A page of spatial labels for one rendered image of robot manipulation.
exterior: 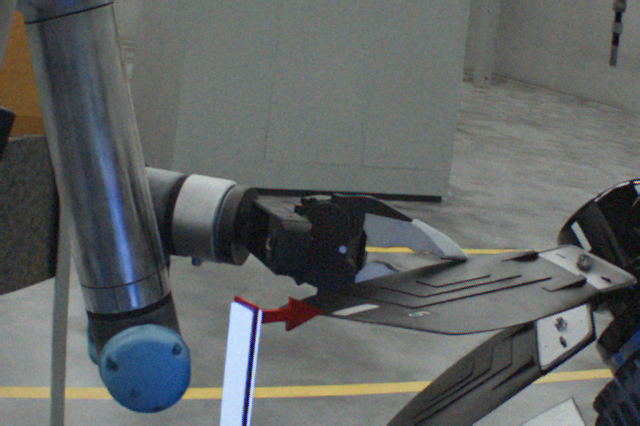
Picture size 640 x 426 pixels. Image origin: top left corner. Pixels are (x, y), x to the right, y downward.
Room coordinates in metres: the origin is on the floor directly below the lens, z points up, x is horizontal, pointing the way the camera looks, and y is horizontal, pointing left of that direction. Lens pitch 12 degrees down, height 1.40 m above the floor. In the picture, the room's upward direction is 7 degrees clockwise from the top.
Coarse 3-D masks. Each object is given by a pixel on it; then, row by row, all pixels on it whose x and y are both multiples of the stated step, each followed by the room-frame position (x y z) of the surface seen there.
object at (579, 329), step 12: (564, 312) 1.01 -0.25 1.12; (576, 312) 1.00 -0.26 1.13; (588, 312) 0.98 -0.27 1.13; (540, 324) 1.03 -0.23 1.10; (552, 324) 1.01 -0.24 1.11; (576, 324) 0.98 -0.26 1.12; (588, 324) 0.96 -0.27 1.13; (540, 336) 1.01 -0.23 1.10; (552, 336) 1.00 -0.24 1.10; (564, 336) 0.98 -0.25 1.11; (576, 336) 0.96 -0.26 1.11; (588, 336) 0.95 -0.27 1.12; (540, 348) 0.99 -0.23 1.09; (552, 348) 0.98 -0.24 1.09; (564, 348) 0.96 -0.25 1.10; (576, 348) 0.95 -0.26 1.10; (540, 360) 0.98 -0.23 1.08; (552, 360) 0.96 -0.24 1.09
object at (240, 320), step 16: (240, 320) 0.69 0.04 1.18; (240, 336) 0.69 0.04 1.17; (240, 352) 0.69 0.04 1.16; (240, 368) 0.69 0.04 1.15; (224, 384) 0.70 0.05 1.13; (240, 384) 0.68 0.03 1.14; (224, 400) 0.70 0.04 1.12; (240, 400) 0.68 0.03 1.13; (224, 416) 0.70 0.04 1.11; (240, 416) 0.68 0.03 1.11
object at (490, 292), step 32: (480, 256) 0.91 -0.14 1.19; (512, 256) 0.90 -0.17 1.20; (352, 288) 0.86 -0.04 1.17; (384, 288) 0.83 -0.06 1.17; (416, 288) 0.82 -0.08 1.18; (448, 288) 0.82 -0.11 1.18; (480, 288) 0.82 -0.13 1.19; (512, 288) 0.83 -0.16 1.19; (544, 288) 0.83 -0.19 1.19; (576, 288) 0.85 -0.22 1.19; (352, 320) 0.75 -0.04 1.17; (384, 320) 0.73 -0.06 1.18; (416, 320) 0.73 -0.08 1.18; (448, 320) 0.73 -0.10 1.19; (480, 320) 0.73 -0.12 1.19; (512, 320) 0.75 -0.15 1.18
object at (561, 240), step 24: (600, 192) 0.97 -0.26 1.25; (624, 192) 0.96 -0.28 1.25; (576, 216) 0.97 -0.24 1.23; (600, 216) 0.95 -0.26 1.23; (624, 216) 0.94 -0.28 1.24; (576, 240) 0.96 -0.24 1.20; (600, 240) 0.94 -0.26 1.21; (624, 240) 0.93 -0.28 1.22; (624, 264) 0.92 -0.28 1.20; (600, 312) 0.97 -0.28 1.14; (624, 312) 0.89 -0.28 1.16; (600, 336) 0.92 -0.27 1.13; (624, 336) 0.89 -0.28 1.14
